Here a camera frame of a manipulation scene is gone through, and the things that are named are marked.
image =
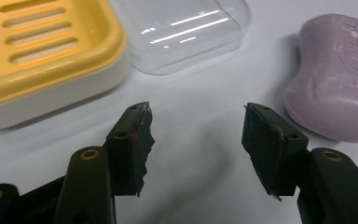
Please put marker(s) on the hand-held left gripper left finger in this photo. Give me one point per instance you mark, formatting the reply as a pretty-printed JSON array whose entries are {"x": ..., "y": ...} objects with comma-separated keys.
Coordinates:
[{"x": 122, "y": 155}]

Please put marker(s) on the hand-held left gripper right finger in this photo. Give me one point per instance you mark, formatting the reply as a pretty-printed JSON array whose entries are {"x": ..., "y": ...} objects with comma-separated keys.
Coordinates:
[{"x": 273, "y": 149}]

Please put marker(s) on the purple soap bar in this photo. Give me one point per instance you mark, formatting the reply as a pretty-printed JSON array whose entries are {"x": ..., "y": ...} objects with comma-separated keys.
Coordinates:
[{"x": 335, "y": 77}]

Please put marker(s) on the yellow and white soap dish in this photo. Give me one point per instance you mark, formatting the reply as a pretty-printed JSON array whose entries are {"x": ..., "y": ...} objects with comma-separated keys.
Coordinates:
[{"x": 40, "y": 56}]

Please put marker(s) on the clear plastic soap dish lid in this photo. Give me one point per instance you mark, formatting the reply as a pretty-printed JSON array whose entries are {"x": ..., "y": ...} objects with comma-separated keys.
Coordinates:
[{"x": 180, "y": 34}]

